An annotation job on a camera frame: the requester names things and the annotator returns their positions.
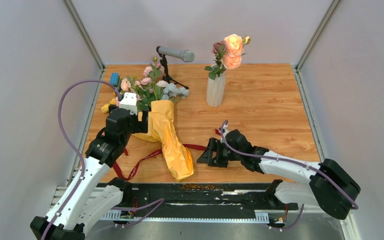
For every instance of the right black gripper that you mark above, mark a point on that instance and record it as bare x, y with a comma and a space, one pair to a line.
215, 145

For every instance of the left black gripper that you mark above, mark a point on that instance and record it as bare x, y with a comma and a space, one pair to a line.
140, 126

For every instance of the dark red ribbon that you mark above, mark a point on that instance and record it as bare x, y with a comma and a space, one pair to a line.
151, 168

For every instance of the yellow flower bouquet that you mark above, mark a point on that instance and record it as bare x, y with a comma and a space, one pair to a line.
159, 97

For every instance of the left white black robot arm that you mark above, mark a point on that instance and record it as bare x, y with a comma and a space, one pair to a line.
73, 216

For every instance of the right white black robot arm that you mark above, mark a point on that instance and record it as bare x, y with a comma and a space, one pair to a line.
322, 184

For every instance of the white ribbed vase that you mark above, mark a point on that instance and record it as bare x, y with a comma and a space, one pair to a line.
215, 90

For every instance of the orange flowers in vase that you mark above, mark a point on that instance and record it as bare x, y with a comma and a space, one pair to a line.
227, 55

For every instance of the colourful toy block train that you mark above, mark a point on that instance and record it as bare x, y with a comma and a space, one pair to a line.
115, 80

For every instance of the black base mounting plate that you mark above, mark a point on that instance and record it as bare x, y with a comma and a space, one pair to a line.
206, 200

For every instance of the silver microphone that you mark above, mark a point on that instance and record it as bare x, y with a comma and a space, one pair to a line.
186, 56

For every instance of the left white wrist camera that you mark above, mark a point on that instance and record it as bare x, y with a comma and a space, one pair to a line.
129, 102

